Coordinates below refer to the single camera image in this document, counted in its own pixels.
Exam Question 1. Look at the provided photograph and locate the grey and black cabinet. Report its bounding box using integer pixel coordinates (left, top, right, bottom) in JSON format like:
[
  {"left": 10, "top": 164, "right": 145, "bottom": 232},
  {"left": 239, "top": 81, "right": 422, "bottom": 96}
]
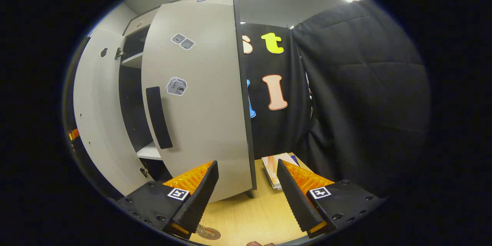
[{"left": 117, "top": 0, "right": 257, "bottom": 200}]

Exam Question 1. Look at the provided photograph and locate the round brown coaster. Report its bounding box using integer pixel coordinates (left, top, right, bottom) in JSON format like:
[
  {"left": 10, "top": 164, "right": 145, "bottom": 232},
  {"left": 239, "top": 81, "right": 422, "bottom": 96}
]
[{"left": 196, "top": 225, "right": 222, "bottom": 241}]

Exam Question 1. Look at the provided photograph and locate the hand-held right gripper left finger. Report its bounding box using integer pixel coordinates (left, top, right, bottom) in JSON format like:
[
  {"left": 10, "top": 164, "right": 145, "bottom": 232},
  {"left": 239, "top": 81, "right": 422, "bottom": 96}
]
[{"left": 115, "top": 160, "right": 219, "bottom": 240}]

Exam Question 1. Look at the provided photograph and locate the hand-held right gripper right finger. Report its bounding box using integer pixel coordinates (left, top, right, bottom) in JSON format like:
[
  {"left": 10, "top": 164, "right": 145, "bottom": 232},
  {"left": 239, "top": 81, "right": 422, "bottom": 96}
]
[{"left": 277, "top": 158, "right": 385, "bottom": 239}]

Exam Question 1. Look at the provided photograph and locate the grey cabinet door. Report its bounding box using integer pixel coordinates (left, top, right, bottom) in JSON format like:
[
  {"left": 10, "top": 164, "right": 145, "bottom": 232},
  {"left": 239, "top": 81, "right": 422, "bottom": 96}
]
[
  {"left": 73, "top": 29, "right": 152, "bottom": 196},
  {"left": 141, "top": 2, "right": 251, "bottom": 203}
]

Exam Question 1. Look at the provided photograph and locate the stack of light booklets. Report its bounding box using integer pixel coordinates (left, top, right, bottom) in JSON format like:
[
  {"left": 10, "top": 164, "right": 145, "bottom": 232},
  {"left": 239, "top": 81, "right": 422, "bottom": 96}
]
[{"left": 261, "top": 153, "right": 300, "bottom": 191}]

